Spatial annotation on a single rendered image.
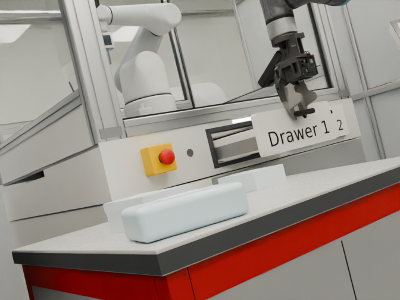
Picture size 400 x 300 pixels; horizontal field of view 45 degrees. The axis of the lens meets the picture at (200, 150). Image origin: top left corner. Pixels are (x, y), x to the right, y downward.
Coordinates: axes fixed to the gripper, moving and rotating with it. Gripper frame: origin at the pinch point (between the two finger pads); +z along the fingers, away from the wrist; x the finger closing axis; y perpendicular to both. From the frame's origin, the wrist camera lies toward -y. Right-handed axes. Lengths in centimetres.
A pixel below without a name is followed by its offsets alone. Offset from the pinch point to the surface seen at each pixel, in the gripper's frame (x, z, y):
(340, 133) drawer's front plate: 41.1, 7.4, -19.1
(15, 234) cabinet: -47, 16, -111
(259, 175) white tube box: -30.4, 11.7, 13.1
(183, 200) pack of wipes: -64, 11, 35
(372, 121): 167, 5, -88
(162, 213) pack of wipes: -67, 11, 35
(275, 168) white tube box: -25.6, 11.2, 13.2
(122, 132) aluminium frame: -40.1, -5.6, -20.7
